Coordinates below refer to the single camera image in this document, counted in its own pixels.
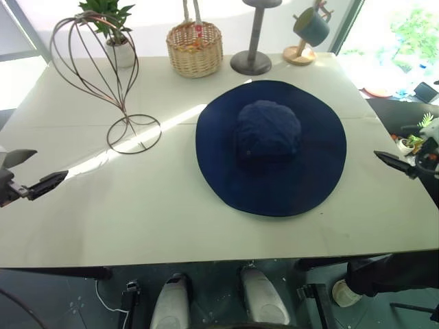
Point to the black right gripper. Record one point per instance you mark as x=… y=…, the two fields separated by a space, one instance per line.
x=431 y=150

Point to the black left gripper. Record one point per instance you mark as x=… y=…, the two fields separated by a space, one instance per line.
x=10 y=192

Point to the navy blue wide-brim hat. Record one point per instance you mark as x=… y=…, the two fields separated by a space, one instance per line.
x=274 y=178

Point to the small plant in white pot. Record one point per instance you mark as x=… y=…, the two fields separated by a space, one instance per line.
x=409 y=143

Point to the orange plate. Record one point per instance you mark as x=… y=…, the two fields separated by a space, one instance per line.
x=376 y=92

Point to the small black box device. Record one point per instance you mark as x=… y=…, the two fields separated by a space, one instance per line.
x=426 y=92

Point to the bystander leg in black trousers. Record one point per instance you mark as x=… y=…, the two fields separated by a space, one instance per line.
x=394 y=274

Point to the white shoe of bystander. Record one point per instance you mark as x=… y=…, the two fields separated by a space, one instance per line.
x=344 y=294

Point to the wooden mug tree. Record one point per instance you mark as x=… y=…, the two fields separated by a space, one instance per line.
x=299 y=54

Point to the green plant in white pot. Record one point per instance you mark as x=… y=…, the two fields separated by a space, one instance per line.
x=118 y=51

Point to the dark teal mug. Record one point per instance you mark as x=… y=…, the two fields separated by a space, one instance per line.
x=313 y=29

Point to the silver robot right foot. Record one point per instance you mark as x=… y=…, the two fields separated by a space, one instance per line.
x=262 y=298

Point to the silver robot foot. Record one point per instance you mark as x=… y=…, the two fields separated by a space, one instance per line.
x=262 y=298
x=171 y=305

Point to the silver robot left foot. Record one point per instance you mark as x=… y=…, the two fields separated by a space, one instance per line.
x=171 y=305

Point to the woven wicker basket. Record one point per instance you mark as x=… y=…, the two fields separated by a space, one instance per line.
x=195 y=56

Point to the white toy legs in basket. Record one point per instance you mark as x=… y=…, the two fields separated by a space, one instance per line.
x=192 y=10

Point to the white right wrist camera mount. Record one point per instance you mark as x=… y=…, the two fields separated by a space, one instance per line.
x=431 y=128

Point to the black table leg bracket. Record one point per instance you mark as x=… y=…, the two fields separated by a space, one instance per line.
x=132 y=305

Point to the grey pedestal stand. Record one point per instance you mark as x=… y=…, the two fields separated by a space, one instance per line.
x=255 y=41

